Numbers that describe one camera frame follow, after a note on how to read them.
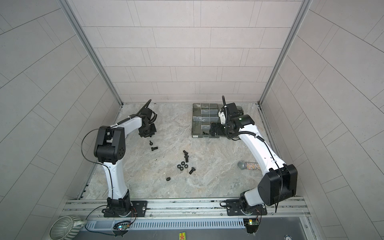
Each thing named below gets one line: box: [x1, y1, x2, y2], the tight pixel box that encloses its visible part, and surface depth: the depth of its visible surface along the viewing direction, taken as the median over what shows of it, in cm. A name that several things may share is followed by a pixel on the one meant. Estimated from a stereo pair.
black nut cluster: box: [177, 161, 189, 171], surface depth 86 cm
